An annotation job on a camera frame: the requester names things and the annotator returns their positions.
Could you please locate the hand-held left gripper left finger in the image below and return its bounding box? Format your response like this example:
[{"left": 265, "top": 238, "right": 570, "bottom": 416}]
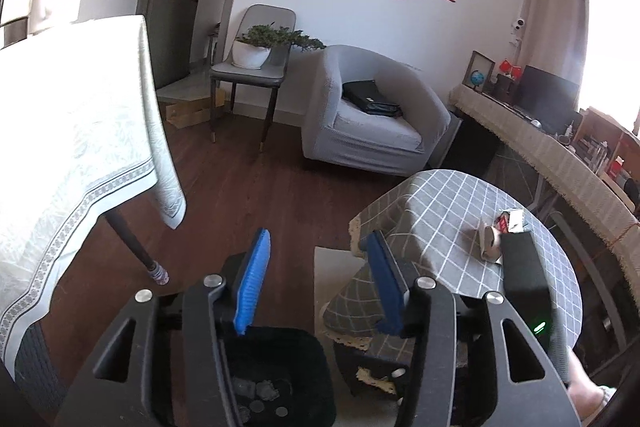
[{"left": 52, "top": 227, "right": 273, "bottom": 427}]

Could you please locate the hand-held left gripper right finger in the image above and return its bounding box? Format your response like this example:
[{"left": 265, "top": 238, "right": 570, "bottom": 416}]
[{"left": 365, "top": 229, "right": 583, "bottom": 427}]

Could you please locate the brown tape roll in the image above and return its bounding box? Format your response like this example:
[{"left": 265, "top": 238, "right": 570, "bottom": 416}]
[{"left": 474, "top": 218, "right": 506, "bottom": 265}]

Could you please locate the black trash bin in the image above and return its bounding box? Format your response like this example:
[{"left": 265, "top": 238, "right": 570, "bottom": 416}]
[{"left": 150, "top": 326, "right": 337, "bottom": 427}]

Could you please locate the white paper ball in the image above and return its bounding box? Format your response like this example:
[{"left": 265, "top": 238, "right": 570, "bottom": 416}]
[{"left": 234, "top": 377, "right": 294, "bottom": 403}]

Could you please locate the person's right forearm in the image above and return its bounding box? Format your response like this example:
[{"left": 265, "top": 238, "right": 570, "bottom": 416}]
[{"left": 565, "top": 347, "right": 619, "bottom": 426}]

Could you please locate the red and white small box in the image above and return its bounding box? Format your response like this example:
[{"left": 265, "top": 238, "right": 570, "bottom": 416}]
[{"left": 495, "top": 209, "right": 532, "bottom": 236}]

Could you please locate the grey checked tablecloth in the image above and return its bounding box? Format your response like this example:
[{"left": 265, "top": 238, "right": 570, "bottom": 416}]
[{"left": 322, "top": 169, "right": 583, "bottom": 353}]

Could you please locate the desk with beige cloth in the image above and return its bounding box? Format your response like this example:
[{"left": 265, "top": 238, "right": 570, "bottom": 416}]
[{"left": 448, "top": 84, "right": 640, "bottom": 288}]

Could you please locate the grey armchair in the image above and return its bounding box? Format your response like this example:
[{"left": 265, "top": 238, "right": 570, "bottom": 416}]
[{"left": 301, "top": 45, "right": 452, "bottom": 178}]

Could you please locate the black monitor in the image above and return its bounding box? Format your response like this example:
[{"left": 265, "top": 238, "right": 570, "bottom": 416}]
[{"left": 515, "top": 65, "right": 581, "bottom": 135}]

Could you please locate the cardboard box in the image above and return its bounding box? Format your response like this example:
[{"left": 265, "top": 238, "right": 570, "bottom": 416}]
[{"left": 165, "top": 97, "right": 213, "bottom": 128}]

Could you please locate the black bag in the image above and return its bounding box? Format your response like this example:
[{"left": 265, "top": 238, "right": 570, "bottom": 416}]
[{"left": 341, "top": 80, "right": 402, "bottom": 118}]

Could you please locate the small brown wooden box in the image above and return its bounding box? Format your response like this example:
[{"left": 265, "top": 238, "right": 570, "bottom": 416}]
[{"left": 495, "top": 73, "right": 518, "bottom": 104}]

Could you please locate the grey dining chair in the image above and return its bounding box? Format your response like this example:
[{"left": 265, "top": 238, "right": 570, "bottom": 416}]
[{"left": 209, "top": 4, "right": 297, "bottom": 152}]

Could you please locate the table with white patterned cloth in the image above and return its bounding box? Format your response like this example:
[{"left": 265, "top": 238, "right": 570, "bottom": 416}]
[{"left": 0, "top": 14, "right": 187, "bottom": 375}]

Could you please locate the potted plant in white pot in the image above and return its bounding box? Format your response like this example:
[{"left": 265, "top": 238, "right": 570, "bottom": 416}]
[{"left": 231, "top": 24, "right": 327, "bottom": 70}]

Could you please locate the beige curtain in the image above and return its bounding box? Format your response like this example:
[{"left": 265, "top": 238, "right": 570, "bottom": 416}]
[{"left": 517, "top": 0, "right": 591, "bottom": 82}]

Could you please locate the wooden picture frame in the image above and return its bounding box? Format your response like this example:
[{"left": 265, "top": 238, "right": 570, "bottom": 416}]
[{"left": 462, "top": 51, "right": 496, "bottom": 94}]

